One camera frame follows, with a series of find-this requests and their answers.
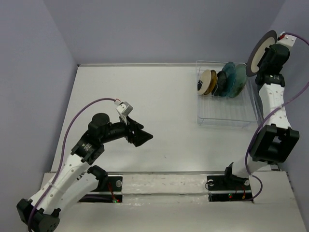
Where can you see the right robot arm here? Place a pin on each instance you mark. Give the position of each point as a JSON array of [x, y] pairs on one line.
[[275, 138]]

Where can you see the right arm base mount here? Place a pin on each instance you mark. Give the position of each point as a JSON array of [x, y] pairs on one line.
[[222, 190]]

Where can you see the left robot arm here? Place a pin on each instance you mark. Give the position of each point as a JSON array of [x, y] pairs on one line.
[[78, 175]]

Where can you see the grey brown rimmed plate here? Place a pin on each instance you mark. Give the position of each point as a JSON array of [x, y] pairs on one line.
[[256, 55]]

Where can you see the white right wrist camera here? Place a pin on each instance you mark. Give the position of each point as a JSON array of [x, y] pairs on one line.
[[286, 40]]

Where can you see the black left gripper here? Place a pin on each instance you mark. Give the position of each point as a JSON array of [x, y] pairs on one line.
[[141, 137]]

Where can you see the teal scalloped plate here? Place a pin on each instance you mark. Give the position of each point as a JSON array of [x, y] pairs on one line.
[[230, 71]]

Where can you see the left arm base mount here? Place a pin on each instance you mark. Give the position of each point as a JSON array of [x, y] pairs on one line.
[[109, 192]]

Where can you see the light green flower plate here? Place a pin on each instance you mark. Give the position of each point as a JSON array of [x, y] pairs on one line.
[[240, 81]]

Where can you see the cream plate with black spot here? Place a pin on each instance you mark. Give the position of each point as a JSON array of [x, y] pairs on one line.
[[204, 82]]

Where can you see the amber patterned plate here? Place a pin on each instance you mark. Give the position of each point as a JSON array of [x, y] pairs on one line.
[[213, 81]]

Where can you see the black round plate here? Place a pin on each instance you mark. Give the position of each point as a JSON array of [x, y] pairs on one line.
[[220, 85]]

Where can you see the clear wire dish rack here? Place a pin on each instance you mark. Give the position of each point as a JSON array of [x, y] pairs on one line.
[[240, 111]]

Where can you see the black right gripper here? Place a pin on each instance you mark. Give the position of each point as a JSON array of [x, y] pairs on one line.
[[269, 49]]

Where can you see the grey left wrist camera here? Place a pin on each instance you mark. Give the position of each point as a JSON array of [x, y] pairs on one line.
[[124, 109]]

